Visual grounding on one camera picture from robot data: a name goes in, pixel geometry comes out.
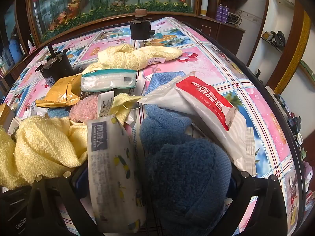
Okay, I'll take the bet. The black wire bundle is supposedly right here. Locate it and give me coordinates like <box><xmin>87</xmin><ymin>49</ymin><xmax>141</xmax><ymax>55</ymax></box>
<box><xmin>230</xmin><ymin>11</ymin><xmax>243</xmax><ymax>27</ymax></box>

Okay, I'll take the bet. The small yellow cloth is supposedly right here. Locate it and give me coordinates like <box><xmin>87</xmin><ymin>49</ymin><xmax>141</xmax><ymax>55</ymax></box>
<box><xmin>112</xmin><ymin>93</ymin><xmax>144</xmax><ymax>126</ymax></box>

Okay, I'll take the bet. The mustard yellow packet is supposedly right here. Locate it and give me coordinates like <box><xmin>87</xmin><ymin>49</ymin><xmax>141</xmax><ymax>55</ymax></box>
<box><xmin>35</xmin><ymin>74</ymin><xmax>83</xmax><ymax>108</ymax></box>

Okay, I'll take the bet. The small black motor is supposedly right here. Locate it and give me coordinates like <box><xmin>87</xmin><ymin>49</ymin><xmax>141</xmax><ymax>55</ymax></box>
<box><xmin>130</xmin><ymin>8</ymin><xmax>156</xmax><ymax>41</ymax></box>

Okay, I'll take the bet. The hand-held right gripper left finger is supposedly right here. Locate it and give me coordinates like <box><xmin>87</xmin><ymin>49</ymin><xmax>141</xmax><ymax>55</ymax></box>
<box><xmin>26</xmin><ymin>163</ymin><xmax>98</xmax><ymax>236</ymax></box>

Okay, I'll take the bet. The white lemon print pack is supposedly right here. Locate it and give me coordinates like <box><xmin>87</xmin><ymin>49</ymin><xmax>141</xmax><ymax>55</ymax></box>
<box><xmin>87</xmin><ymin>117</ymin><xmax>146</xmax><ymax>234</ymax></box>

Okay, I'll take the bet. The blue water jug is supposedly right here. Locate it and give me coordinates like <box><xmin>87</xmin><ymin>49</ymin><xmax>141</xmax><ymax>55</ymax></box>
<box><xmin>9</xmin><ymin>39</ymin><xmax>25</xmax><ymax>57</ymax></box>

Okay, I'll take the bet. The large black motor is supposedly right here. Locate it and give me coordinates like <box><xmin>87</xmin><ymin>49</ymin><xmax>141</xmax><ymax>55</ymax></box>
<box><xmin>35</xmin><ymin>44</ymin><xmax>74</xmax><ymax>87</ymax></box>

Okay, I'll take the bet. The pink fuzzy cloth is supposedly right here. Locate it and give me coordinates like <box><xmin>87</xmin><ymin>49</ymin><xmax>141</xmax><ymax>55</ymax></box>
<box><xmin>69</xmin><ymin>95</ymin><xmax>100</xmax><ymax>123</ymax></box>

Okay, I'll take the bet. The red label wet wipe pack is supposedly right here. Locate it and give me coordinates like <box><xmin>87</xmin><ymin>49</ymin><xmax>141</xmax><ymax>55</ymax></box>
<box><xmin>137</xmin><ymin>74</ymin><xmax>257</xmax><ymax>177</ymax></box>

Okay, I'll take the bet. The teal cartoon tissue pack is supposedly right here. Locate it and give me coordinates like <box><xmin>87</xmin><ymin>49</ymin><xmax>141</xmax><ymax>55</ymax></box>
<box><xmin>81</xmin><ymin>69</ymin><xmax>137</xmax><ymax>92</ymax></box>

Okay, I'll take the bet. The long pale yellow towel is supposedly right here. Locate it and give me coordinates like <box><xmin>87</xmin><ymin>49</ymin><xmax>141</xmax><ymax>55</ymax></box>
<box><xmin>84</xmin><ymin>44</ymin><xmax>183</xmax><ymax>71</ymax></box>

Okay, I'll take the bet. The pink printed tablecloth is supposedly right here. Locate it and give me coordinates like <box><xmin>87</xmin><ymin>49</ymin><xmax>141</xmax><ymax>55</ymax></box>
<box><xmin>0</xmin><ymin>17</ymin><xmax>308</xmax><ymax>236</ymax></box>

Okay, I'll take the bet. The dark blue towel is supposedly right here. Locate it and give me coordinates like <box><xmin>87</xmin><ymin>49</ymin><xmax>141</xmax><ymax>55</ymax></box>
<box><xmin>139</xmin><ymin>104</ymin><xmax>232</xmax><ymax>236</ymax></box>

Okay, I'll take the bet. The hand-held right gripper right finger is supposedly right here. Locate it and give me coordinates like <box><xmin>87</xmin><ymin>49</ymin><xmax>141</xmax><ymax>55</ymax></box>
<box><xmin>221</xmin><ymin>169</ymin><xmax>289</xmax><ymax>236</ymax></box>

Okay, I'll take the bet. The light blue towel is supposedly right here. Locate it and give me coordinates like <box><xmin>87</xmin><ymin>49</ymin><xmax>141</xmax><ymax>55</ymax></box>
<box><xmin>147</xmin><ymin>71</ymin><xmax>185</xmax><ymax>94</ymax></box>

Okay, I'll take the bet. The pale yellow towel white tag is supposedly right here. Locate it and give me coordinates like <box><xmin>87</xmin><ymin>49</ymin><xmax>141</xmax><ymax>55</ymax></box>
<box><xmin>0</xmin><ymin>115</ymin><xmax>89</xmax><ymax>190</ymax></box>

